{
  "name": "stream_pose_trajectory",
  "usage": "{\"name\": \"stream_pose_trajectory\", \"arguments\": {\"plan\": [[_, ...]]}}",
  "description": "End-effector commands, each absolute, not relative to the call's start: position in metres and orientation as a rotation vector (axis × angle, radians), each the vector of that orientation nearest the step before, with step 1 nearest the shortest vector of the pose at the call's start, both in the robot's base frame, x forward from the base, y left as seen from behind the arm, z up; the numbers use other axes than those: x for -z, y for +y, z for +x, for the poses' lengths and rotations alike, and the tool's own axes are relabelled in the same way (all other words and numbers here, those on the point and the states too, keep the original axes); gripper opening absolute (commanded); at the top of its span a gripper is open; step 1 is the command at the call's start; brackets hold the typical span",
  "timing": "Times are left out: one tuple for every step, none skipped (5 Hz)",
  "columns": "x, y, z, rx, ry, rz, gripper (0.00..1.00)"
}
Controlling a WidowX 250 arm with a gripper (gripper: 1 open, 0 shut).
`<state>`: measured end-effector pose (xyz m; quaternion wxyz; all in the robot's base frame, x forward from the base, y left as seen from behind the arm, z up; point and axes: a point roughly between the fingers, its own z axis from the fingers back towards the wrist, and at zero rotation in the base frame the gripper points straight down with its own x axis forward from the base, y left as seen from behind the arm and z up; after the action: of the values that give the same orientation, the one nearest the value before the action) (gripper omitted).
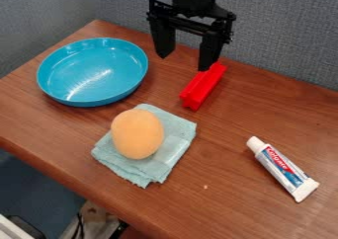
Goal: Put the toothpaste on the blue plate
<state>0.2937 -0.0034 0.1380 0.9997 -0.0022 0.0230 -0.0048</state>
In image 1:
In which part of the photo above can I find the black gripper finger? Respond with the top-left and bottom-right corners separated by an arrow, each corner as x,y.
197,31 -> 223,71
149,18 -> 175,58

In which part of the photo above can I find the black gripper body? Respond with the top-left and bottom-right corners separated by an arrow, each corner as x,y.
147,0 -> 236,43

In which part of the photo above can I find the white toothpaste tube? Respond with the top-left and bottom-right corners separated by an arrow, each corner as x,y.
247,136 -> 319,202

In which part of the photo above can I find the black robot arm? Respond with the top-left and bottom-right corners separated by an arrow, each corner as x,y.
147,0 -> 236,71

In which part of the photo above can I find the blue plastic plate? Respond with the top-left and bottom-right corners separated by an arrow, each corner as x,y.
36,38 -> 148,108

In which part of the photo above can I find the red plastic block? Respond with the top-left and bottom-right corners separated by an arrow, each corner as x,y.
179,62 -> 227,111

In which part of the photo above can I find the orange egg-shaped sponge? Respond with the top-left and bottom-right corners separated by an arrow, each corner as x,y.
110,109 -> 164,160

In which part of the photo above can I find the light blue folded cloth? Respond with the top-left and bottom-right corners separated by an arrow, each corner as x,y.
90,104 -> 196,189

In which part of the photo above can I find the black cable under table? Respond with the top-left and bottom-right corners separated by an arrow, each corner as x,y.
73,212 -> 85,239

